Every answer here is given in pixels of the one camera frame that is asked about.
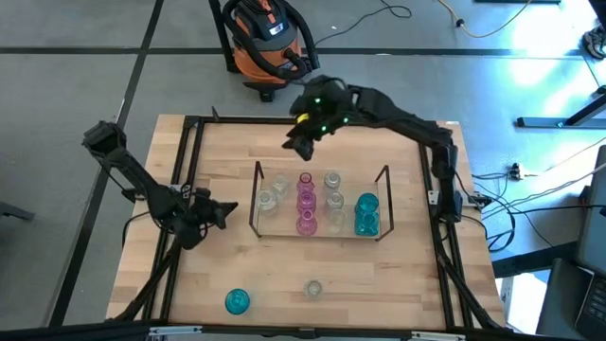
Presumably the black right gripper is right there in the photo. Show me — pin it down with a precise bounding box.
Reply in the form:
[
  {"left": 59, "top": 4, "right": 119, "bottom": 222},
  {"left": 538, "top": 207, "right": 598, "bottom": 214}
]
[{"left": 282, "top": 106, "right": 328, "bottom": 161}]

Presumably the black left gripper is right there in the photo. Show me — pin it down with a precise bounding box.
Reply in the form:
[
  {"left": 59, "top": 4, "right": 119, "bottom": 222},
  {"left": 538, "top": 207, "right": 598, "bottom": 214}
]
[{"left": 188, "top": 188, "right": 240, "bottom": 231}]

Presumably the wide pink glass vase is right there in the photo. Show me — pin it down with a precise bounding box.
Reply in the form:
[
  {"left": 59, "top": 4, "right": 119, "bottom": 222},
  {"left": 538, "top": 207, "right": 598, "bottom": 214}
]
[
  {"left": 297, "top": 171, "right": 316, "bottom": 193},
  {"left": 295, "top": 190, "right": 318, "bottom": 215}
]

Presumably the hobnail clear glass vase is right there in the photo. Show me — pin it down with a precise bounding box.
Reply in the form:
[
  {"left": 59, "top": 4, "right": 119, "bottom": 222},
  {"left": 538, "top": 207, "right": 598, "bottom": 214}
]
[{"left": 271, "top": 172, "right": 291, "bottom": 200}]

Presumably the diamond-cut clear cylinder vase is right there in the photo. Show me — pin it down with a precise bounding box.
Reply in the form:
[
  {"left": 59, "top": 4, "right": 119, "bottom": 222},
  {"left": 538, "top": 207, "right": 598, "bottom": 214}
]
[{"left": 325, "top": 190, "right": 346, "bottom": 213}]

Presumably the slim-necked pink glass vase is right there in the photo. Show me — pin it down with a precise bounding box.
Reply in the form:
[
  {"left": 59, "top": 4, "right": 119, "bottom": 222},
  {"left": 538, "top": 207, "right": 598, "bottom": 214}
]
[{"left": 295, "top": 210, "right": 319, "bottom": 238}]

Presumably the clear glass carafe vase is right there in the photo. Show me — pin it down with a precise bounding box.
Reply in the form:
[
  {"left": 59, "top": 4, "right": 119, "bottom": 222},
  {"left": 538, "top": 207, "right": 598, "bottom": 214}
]
[{"left": 327, "top": 209, "right": 348, "bottom": 237}]

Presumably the teal glass vase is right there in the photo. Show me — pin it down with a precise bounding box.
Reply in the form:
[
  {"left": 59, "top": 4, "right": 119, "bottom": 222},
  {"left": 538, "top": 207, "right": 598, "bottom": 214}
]
[
  {"left": 353, "top": 211, "right": 381, "bottom": 238},
  {"left": 355, "top": 191, "right": 381, "bottom": 214},
  {"left": 223, "top": 288, "right": 252, "bottom": 316}
]

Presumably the wavy ribbed clear glass vase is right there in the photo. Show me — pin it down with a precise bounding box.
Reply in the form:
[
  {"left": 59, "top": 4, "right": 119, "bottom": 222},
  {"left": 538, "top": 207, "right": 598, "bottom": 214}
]
[{"left": 302, "top": 278, "right": 326, "bottom": 301}]

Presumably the orange and black shop vacuum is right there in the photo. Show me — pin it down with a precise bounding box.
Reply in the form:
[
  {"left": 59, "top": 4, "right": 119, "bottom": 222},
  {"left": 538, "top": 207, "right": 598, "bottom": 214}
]
[{"left": 207, "top": 0, "right": 321, "bottom": 103}]

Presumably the grey furniture foot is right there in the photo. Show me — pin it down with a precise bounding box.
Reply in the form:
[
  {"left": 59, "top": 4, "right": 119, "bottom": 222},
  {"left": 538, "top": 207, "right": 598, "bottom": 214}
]
[{"left": 0, "top": 202, "right": 35, "bottom": 222}]

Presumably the grey desk foot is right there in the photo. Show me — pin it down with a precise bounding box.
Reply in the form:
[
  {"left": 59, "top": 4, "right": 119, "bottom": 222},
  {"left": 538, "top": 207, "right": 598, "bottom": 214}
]
[{"left": 515, "top": 87, "right": 606, "bottom": 129}]

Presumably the black desk foot bar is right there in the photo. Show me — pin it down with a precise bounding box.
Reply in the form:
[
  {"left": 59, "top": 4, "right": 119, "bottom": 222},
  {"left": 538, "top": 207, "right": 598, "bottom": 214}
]
[{"left": 491, "top": 241, "right": 579, "bottom": 278}]

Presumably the grey computer tower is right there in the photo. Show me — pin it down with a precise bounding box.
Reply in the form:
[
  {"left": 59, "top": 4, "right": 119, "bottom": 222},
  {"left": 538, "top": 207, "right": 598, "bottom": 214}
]
[{"left": 575, "top": 145, "right": 606, "bottom": 276}]

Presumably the person's shoe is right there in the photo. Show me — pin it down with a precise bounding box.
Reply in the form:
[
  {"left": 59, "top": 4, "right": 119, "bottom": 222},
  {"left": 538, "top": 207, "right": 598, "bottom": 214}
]
[{"left": 580, "top": 23, "right": 606, "bottom": 61}]

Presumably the black keyboard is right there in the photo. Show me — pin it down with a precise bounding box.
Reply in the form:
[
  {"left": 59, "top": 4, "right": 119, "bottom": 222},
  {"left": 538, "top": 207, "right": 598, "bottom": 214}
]
[{"left": 575, "top": 277, "right": 606, "bottom": 332}]

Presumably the black metal table frame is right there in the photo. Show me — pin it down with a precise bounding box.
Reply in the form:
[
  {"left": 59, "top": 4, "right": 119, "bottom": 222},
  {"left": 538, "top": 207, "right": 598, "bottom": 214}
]
[{"left": 106, "top": 106, "right": 508, "bottom": 341}]

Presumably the wooden shelf with black frame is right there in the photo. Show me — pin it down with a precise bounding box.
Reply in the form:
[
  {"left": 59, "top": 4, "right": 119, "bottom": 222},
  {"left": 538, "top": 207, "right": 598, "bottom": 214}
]
[{"left": 249, "top": 160, "right": 396, "bottom": 242}]

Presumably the silver metal bracket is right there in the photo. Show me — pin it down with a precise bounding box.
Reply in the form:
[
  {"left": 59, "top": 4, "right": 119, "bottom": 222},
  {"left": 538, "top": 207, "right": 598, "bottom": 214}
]
[
  {"left": 410, "top": 331, "right": 468, "bottom": 341},
  {"left": 149, "top": 325, "right": 204, "bottom": 337}
]

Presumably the black floor cable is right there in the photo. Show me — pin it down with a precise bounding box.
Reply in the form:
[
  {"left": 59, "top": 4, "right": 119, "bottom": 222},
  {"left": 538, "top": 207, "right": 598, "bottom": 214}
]
[{"left": 314, "top": 0, "right": 413, "bottom": 47}]

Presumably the yellow floor cable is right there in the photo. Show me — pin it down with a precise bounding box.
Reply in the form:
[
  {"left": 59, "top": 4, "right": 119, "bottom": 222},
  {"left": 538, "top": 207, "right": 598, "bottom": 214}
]
[{"left": 437, "top": 0, "right": 531, "bottom": 39}]

